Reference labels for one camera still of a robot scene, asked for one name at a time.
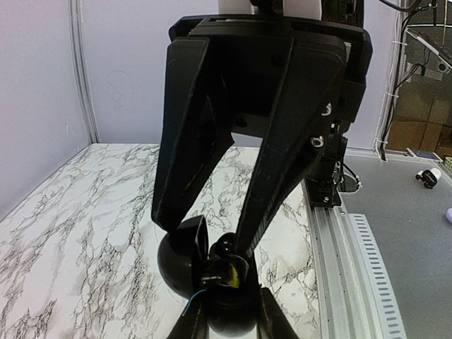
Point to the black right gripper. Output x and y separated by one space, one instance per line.
249 52

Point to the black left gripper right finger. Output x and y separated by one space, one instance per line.
271 321

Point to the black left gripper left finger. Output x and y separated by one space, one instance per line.
193 322

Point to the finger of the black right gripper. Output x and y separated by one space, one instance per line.
196 128

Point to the black round disc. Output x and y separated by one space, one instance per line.
221 287

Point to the black earbud pair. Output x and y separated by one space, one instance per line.
224 266

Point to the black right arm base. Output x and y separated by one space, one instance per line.
327 178

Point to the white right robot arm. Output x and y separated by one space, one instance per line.
294 81

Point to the lilac earbud case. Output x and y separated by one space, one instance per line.
449 215

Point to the white black small device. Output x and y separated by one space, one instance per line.
429 177

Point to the aluminium front rail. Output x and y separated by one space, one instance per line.
356 298

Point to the right aluminium frame post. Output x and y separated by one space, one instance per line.
397 46

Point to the aluminium frame post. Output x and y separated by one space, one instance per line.
80 70
397 46

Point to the left aluminium frame post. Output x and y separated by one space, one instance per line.
80 70

